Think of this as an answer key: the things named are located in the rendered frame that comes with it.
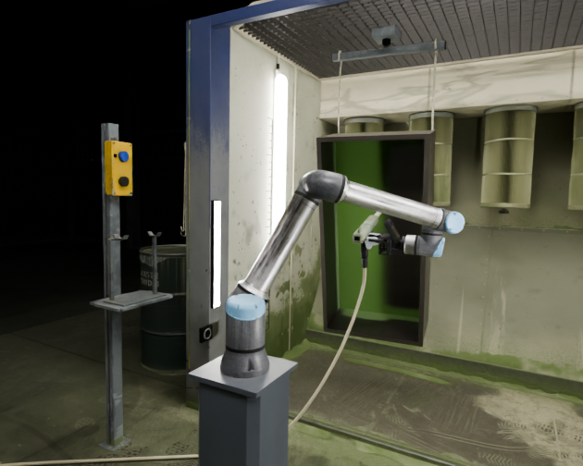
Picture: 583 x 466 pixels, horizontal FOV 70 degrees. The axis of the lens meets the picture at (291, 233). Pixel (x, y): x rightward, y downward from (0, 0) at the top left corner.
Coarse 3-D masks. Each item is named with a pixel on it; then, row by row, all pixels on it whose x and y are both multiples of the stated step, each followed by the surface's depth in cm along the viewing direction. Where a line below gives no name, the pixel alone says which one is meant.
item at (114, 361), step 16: (112, 128) 201; (112, 208) 204; (112, 224) 204; (112, 320) 208; (112, 336) 208; (112, 352) 209; (112, 368) 210; (112, 384) 210; (112, 400) 211; (112, 416) 212; (112, 432) 213
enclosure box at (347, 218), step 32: (320, 160) 233; (352, 160) 261; (384, 160) 253; (416, 160) 246; (416, 192) 251; (320, 224) 243; (352, 224) 273; (416, 224) 256; (352, 256) 279; (384, 256) 270; (416, 256) 262; (352, 288) 286; (384, 288) 276; (416, 288) 268; (384, 320) 272; (416, 320) 269
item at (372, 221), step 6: (372, 216) 210; (366, 222) 202; (372, 222) 203; (360, 228) 190; (366, 228) 194; (372, 228) 203; (354, 234) 188; (360, 234) 187; (366, 234) 194; (354, 240) 189; (360, 240) 188; (366, 252) 200; (366, 258) 201; (366, 264) 203
